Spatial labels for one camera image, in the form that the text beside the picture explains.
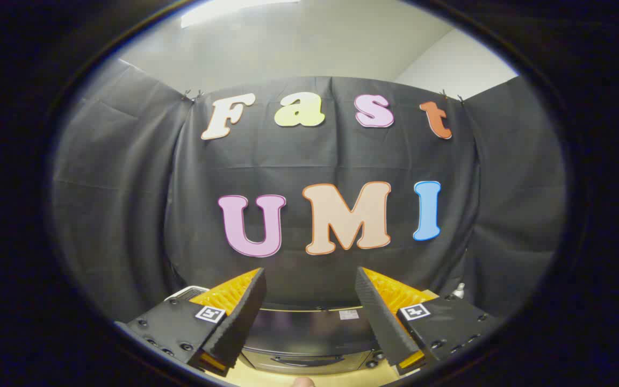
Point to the white slotted object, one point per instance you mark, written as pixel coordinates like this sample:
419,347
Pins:
185,293

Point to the black backdrop cloth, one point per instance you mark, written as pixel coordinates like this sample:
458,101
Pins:
299,161

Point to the ceiling light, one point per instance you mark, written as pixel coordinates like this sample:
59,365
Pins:
234,11

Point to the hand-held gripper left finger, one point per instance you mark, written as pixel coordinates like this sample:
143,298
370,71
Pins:
242,317

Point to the pink label drink bottle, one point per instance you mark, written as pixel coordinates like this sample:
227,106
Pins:
459,291

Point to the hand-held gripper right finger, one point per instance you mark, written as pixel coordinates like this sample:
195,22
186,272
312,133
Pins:
376,317

